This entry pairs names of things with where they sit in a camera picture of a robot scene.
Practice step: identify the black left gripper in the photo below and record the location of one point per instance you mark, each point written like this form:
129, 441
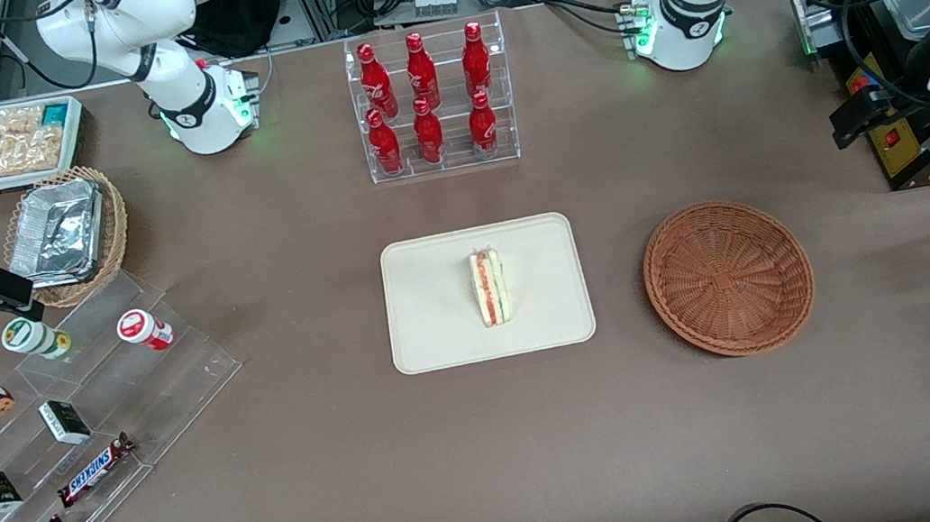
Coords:
900, 97

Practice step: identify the triangular sandwich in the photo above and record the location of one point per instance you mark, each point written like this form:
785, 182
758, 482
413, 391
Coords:
491, 289

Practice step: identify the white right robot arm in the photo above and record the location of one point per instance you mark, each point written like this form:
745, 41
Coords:
176, 83

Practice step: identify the aluminium foil tray stack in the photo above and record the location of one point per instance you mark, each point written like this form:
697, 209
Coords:
56, 232

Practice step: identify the oval light wicker basket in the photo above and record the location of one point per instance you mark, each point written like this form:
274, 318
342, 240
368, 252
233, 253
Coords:
116, 228

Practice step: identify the round brown wicker basket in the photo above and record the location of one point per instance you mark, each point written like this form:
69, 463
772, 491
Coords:
727, 279

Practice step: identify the beige rectangular tray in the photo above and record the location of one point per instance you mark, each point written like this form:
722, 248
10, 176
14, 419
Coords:
434, 302

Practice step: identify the green lid white cup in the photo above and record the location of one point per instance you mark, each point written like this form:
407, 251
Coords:
30, 336

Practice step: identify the clear cracker bag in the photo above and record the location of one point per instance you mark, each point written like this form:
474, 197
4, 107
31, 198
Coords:
17, 119
13, 153

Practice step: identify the red lid white cup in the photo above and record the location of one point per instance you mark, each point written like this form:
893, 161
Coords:
140, 328

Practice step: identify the white plastic bin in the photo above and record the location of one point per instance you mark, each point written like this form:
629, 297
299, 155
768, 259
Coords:
76, 138

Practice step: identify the clear acrylic step display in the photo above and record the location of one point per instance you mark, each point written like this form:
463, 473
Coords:
147, 397

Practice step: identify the teal snack packet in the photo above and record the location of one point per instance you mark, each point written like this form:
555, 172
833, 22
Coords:
55, 113

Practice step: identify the red cola bottle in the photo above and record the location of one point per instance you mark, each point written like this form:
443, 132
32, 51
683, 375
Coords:
421, 71
375, 82
384, 145
483, 126
476, 59
428, 134

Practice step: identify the black bag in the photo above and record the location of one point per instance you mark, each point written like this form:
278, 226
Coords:
238, 6

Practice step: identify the clear acrylic bottle rack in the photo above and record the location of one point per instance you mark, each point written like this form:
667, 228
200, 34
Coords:
456, 162

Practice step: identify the white power strip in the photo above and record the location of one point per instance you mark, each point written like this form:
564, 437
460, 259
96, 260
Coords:
435, 5

